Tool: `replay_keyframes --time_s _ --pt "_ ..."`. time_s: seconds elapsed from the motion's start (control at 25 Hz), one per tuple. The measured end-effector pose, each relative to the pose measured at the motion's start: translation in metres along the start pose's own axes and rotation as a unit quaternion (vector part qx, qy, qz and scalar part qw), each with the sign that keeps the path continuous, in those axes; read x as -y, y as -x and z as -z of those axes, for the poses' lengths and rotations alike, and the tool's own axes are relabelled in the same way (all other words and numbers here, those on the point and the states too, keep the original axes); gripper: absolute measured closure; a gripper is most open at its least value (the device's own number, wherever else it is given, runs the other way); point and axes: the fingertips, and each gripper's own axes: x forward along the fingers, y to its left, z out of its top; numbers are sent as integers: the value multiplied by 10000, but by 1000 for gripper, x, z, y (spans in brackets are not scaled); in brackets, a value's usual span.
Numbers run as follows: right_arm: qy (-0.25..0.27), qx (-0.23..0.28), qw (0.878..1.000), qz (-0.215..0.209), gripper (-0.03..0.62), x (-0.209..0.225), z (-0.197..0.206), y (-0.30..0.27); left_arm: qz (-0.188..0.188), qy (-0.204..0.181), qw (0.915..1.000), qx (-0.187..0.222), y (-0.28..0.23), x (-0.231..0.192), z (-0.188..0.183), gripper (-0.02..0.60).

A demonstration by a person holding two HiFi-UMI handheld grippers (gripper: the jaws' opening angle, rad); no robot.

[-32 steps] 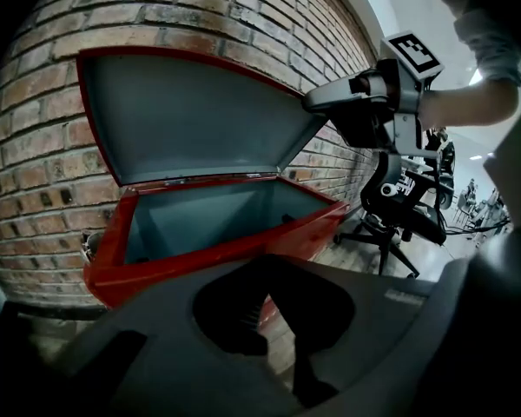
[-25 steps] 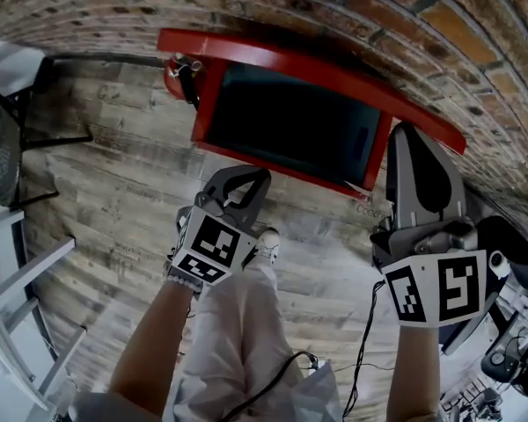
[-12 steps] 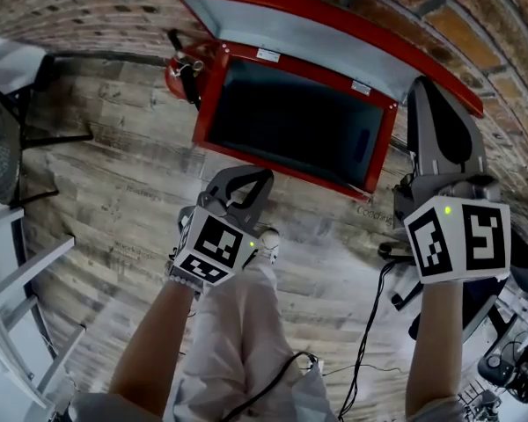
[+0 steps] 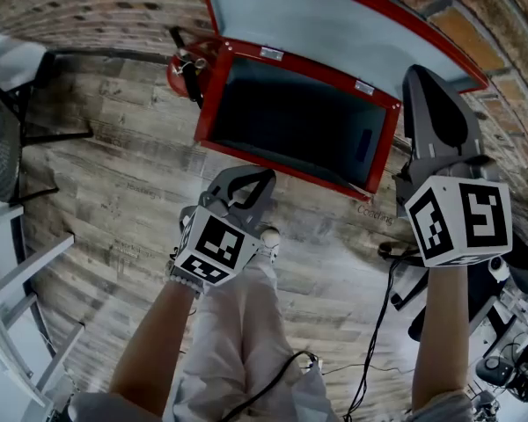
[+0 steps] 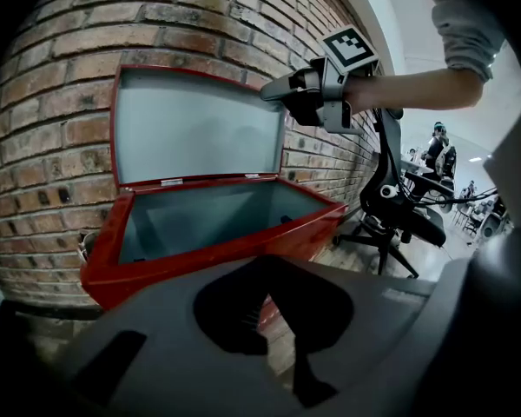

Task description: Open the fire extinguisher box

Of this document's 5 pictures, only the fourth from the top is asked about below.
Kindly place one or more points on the white cylindrical camera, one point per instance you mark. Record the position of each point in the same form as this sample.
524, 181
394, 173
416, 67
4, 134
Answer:
499, 271

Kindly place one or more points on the black wicker chair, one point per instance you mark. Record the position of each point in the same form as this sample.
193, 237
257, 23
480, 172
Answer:
4, 156

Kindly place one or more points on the red fire extinguisher box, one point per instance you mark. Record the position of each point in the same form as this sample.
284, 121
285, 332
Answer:
290, 117

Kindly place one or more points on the light trousers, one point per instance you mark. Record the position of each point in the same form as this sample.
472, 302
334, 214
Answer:
233, 332

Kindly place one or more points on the white shoe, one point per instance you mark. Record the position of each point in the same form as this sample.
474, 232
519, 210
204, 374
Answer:
270, 241

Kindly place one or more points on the red fire extinguisher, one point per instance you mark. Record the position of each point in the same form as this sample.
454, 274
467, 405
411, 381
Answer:
180, 77

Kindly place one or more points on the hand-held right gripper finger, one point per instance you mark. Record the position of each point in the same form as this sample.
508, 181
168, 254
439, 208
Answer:
471, 125
420, 117

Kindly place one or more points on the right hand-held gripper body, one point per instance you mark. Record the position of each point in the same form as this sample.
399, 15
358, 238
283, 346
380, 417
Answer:
462, 218

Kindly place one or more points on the light grey shirt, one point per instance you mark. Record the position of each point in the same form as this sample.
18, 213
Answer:
312, 394

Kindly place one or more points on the person's right forearm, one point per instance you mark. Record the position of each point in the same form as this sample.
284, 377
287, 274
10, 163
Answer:
440, 332

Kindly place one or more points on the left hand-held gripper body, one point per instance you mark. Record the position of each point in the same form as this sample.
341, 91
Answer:
215, 249

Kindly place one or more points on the white desk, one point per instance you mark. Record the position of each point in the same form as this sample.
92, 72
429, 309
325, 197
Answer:
22, 323

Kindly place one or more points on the black office chair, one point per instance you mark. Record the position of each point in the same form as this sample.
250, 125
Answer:
519, 275

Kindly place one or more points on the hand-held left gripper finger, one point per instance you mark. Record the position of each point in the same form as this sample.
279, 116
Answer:
259, 205
217, 187

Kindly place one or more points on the person's left forearm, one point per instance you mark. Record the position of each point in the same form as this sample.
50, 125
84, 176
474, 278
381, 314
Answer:
154, 345

